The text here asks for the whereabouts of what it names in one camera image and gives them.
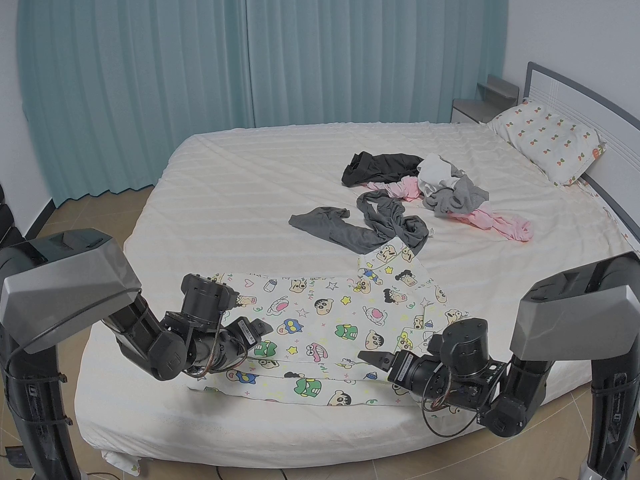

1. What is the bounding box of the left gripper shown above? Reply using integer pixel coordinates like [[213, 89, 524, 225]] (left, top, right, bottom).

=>
[[212, 317, 262, 371]]

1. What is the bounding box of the white printed pillow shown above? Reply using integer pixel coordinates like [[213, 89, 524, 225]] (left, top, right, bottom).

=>
[[486, 99, 607, 187]]

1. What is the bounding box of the dark grey garment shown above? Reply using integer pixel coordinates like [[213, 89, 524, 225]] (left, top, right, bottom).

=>
[[288, 190, 433, 259]]

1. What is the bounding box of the white printed pyjama top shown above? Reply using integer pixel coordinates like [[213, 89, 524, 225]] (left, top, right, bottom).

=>
[[187, 242, 473, 409]]

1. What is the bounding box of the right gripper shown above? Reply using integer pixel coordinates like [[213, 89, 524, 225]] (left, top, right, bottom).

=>
[[358, 350, 445, 394]]

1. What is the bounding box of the pink garment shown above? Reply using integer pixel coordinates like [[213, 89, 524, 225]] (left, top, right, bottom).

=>
[[365, 177, 533, 243]]

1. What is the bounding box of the blue-green curtain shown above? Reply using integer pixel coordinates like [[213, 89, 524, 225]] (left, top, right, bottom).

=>
[[245, 0, 511, 129], [17, 0, 253, 209]]

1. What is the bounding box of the bed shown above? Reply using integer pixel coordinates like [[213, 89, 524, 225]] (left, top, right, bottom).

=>
[[75, 61, 640, 480]]

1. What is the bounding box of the grey bedside table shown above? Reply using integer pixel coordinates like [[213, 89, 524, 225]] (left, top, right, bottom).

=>
[[451, 74, 520, 125]]

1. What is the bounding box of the black garment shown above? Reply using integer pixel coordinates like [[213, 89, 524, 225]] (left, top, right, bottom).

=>
[[341, 151, 425, 187]]

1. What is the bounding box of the black cable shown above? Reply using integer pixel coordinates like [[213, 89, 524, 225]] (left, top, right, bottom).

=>
[[422, 383, 481, 439], [7, 288, 143, 369]]

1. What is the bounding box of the white garment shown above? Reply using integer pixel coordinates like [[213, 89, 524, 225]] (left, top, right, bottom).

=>
[[416, 154, 466, 196]]

